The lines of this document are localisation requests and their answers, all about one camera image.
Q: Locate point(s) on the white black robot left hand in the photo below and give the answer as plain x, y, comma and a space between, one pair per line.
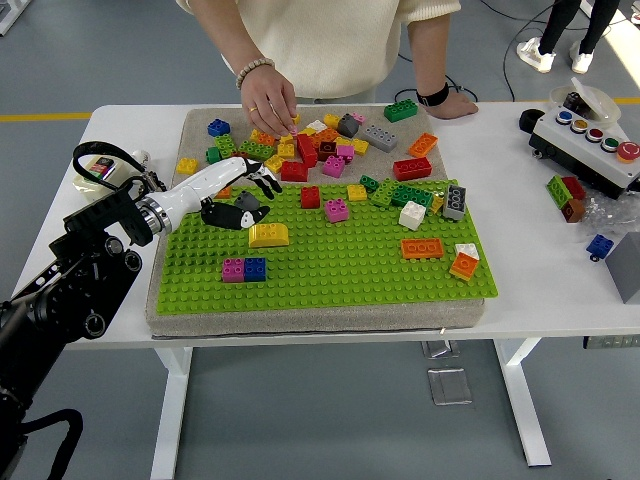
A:
210, 182

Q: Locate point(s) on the person's right hand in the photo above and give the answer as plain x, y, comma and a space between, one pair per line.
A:
270, 102

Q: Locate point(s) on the person's left hand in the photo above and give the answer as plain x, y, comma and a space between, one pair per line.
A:
452, 107

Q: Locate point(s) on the dark grey sloped brick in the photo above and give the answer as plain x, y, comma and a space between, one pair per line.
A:
348, 126
245, 200

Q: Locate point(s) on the red long brick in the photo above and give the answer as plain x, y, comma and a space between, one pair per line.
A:
307, 150

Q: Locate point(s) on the yellow domed brick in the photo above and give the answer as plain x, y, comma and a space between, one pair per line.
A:
269, 236

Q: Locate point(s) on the pink square brick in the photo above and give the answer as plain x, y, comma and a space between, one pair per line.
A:
336, 212
334, 167
233, 272

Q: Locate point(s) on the blue square brick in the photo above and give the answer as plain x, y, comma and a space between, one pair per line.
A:
255, 271

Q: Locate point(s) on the red square brick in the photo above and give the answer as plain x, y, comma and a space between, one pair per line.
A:
310, 198

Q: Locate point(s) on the person's left forearm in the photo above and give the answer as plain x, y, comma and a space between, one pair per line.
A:
427, 55

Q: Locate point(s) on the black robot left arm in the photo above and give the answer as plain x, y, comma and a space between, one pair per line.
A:
75, 280

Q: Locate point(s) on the person's right forearm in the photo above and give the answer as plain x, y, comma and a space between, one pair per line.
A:
225, 35

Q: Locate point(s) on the orange two-by-four brick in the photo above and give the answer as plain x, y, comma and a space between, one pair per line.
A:
224, 193

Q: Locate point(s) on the dark green small brick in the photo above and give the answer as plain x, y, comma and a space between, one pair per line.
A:
213, 155
368, 183

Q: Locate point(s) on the light green two-by-four brick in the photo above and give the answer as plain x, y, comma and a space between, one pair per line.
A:
256, 149

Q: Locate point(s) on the dark green two-by-four brick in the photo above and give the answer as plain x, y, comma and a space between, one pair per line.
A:
402, 111

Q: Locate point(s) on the red two-by-four brick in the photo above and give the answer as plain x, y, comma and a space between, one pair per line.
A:
413, 170

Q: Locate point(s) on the brown brick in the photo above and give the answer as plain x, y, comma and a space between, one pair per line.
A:
327, 150
573, 211

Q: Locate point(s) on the grey two-by-four brick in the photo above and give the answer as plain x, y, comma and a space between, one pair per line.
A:
454, 203
381, 139

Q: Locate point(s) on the dark green long brick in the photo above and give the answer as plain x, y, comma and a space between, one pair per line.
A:
413, 196

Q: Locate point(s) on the light green long brick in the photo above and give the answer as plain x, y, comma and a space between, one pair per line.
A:
383, 194

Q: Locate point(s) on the white square brick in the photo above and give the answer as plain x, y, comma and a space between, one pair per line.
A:
412, 216

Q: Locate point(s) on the yellow square brick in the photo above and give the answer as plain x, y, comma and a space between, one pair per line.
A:
356, 194

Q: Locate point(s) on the orange flat long brick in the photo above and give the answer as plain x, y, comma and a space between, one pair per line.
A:
422, 249

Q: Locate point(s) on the orange and yellow brick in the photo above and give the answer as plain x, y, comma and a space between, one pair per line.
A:
462, 266

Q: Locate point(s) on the green studded baseplate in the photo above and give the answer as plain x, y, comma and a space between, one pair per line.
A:
350, 280

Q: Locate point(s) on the blue brick with keyring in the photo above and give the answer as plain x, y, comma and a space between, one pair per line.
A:
600, 245

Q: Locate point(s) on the black wristwatch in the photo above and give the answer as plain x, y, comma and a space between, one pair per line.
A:
432, 95

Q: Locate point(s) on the small white part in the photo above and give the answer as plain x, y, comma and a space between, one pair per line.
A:
141, 156

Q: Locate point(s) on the person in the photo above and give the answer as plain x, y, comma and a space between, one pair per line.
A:
555, 25
325, 45

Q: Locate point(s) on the grey-brown mat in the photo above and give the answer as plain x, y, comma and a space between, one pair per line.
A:
375, 165

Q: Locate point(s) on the white push-button control box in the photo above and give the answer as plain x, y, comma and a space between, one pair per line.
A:
585, 150

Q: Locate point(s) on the round clear lidded container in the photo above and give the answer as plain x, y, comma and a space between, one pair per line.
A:
600, 107

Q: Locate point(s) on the clear plastic bag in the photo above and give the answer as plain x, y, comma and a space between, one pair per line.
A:
607, 215

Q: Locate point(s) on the white table leg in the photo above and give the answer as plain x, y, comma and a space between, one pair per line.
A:
172, 400
520, 400

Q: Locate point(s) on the grey box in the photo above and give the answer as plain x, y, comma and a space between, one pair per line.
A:
627, 270

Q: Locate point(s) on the clear floor plate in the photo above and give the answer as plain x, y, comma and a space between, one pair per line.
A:
450, 387
440, 349

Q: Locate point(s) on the table height control panel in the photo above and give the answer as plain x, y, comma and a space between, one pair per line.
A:
610, 342

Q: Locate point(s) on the cream switch box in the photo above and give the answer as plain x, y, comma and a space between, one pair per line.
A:
117, 172

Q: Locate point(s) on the white frame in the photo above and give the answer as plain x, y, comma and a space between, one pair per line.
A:
6, 20

